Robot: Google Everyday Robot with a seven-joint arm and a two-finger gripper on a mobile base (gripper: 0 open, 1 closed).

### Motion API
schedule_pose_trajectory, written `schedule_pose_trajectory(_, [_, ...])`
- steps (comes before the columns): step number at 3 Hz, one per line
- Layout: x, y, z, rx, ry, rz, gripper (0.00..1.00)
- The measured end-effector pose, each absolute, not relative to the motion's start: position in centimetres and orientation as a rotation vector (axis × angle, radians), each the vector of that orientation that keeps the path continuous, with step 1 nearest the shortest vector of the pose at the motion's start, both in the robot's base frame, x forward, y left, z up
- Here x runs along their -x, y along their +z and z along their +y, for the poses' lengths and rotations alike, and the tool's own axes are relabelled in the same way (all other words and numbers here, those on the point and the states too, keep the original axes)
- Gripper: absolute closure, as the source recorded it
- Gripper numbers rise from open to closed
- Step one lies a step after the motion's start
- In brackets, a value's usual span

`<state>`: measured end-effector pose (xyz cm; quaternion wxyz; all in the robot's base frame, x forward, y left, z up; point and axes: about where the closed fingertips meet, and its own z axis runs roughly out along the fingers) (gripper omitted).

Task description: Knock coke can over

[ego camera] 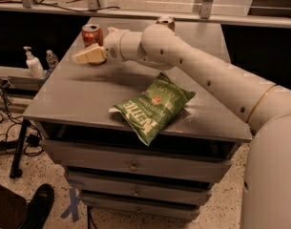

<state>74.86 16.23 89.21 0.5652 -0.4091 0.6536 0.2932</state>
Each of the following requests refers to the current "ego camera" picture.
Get grey drawer cabinet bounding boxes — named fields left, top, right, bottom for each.
left=22, top=16, right=253, bottom=221

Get black metal stand leg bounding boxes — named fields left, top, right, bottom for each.
left=10, top=119, right=31, bottom=178

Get small clear plastic bottle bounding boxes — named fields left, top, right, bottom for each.
left=46, top=50, right=59, bottom=71

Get dark trouser leg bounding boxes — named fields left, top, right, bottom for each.
left=0, top=184, right=27, bottom=229

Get gold soda can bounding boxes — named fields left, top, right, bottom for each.
left=156, top=16, right=175, bottom=31

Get white pump soap bottle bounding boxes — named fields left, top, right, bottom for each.
left=23, top=46, right=44, bottom=78

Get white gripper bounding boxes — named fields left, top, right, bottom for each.
left=72, top=27, right=130, bottom=65

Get grey metal ledge rail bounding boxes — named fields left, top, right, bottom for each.
left=0, top=66, right=46, bottom=92

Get black floor cables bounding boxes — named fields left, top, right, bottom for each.
left=0, top=79, right=44, bottom=157

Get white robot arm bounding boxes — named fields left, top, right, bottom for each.
left=73, top=24, right=291, bottom=229

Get red coke can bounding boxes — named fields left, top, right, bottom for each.
left=82, top=23, right=103, bottom=48

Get black shoe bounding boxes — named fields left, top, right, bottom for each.
left=19, top=183, right=54, bottom=229

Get green Kettle chips bag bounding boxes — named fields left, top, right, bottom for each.
left=110, top=73, right=196, bottom=146

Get blue tape cross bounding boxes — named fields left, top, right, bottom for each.
left=60, top=187, right=84, bottom=223

